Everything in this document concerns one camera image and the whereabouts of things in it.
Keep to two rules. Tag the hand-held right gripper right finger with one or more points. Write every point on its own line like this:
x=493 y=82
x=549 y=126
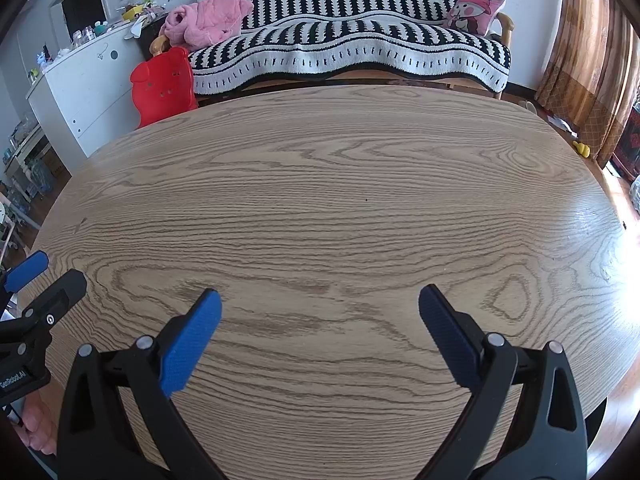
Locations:
x=447 y=340

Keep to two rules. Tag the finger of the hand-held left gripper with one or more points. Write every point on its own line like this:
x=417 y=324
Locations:
x=60 y=295
x=27 y=267

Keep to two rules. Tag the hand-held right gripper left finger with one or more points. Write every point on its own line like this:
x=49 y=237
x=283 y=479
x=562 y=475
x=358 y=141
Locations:
x=192 y=340

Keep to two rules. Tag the person's left hand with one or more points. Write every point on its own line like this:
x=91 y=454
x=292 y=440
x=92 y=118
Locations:
x=40 y=425

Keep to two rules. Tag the pink white chair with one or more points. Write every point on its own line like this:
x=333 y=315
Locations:
x=7 y=215

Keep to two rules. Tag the white shelving rack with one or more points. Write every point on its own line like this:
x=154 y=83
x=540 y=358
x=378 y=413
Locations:
x=25 y=145

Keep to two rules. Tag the white cabinet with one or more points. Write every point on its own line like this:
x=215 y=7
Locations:
x=90 y=90

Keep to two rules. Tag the red plastic chair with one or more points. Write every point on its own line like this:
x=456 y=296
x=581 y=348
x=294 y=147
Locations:
x=162 y=85

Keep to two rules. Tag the yellow floor toy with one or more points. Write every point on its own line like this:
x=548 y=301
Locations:
x=581 y=150

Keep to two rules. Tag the cluster of small bottles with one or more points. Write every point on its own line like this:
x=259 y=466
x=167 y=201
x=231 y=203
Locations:
x=80 y=35

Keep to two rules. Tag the pale slipper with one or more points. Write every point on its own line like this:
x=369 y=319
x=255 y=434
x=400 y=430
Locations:
x=527 y=105

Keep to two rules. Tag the yellow plush toy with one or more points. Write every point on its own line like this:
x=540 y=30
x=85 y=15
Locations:
x=159 y=46

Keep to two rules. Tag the dark red cabinet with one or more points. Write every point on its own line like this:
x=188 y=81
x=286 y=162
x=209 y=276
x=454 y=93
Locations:
x=630 y=145

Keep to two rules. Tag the pink garment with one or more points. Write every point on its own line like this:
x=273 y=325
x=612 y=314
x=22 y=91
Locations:
x=210 y=22

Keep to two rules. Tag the black white striped blanket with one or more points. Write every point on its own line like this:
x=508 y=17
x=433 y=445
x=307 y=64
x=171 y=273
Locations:
x=350 y=45

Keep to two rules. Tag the brown curtain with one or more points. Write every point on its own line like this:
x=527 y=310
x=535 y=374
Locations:
x=585 y=60

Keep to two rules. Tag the pink cartoon pillow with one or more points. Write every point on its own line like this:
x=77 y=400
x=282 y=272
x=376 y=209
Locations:
x=472 y=12

